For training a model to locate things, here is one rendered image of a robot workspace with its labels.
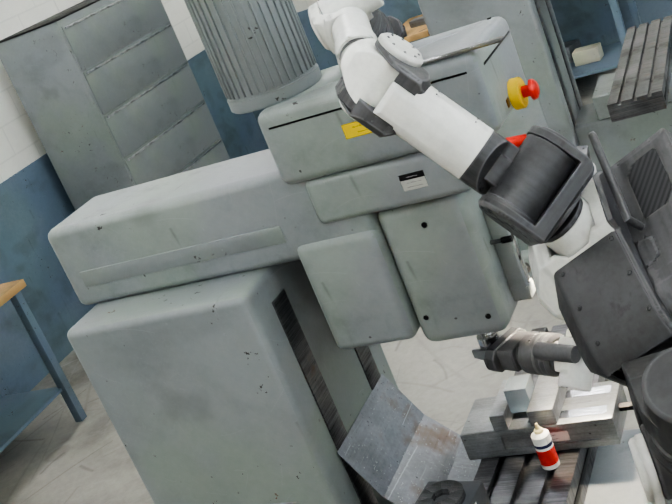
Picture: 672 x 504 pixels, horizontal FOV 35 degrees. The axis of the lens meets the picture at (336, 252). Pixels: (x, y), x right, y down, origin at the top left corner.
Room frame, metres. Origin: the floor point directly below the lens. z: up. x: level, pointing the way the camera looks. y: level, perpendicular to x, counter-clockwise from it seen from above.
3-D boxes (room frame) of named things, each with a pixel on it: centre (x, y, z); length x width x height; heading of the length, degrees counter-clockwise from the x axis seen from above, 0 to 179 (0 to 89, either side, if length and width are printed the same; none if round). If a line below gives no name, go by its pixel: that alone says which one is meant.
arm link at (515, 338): (1.98, -0.28, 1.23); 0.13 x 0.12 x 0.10; 125
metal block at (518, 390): (2.11, -0.26, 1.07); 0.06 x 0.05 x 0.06; 151
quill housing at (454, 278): (2.06, -0.23, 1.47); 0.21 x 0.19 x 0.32; 150
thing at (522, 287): (2.00, -0.33, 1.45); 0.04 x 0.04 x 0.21; 60
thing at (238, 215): (2.30, 0.21, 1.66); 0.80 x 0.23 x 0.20; 60
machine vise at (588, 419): (2.10, -0.29, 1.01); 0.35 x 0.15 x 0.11; 61
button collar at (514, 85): (1.94, -0.43, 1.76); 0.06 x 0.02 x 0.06; 150
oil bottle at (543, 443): (1.98, -0.25, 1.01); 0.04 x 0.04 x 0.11
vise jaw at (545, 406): (2.08, -0.31, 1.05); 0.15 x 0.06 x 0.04; 151
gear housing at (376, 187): (2.08, -0.19, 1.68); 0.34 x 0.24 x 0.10; 60
